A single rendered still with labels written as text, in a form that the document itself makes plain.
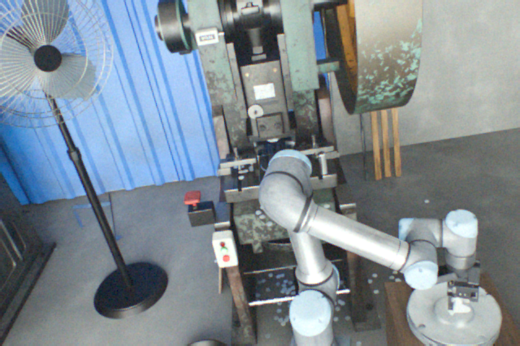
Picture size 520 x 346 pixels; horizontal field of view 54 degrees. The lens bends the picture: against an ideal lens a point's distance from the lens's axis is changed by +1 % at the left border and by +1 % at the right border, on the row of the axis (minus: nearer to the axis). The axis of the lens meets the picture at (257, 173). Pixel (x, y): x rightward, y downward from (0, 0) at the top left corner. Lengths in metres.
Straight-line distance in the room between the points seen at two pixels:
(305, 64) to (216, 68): 0.30
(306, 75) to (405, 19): 0.45
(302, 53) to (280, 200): 0.67
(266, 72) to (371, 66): 0.45
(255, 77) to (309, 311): 0.84
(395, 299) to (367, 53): 0.91
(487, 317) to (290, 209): 0.89
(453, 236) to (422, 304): 0.53
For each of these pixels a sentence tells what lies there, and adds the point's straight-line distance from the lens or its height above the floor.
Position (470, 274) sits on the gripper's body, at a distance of 1.52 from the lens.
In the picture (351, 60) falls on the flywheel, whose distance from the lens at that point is 2.05.
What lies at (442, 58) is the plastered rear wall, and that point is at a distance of 3.33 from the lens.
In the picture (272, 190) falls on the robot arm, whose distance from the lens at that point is 1.26.
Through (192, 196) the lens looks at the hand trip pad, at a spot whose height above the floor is 0.76.
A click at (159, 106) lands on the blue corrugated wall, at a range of 3.24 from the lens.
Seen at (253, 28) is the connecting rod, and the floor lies 1.29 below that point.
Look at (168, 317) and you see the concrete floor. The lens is 2.56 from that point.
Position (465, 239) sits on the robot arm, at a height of 0.87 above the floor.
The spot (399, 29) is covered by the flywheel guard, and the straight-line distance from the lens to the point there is 1.50.
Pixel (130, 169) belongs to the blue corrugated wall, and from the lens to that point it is 3.50.
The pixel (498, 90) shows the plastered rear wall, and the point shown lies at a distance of 3.56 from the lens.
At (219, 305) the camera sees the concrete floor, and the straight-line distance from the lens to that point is 2.52.
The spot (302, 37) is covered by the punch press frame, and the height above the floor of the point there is 1.25.
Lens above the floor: 1.78
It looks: 32 degrees down
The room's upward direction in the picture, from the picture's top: 11 degrees counter-clockwise
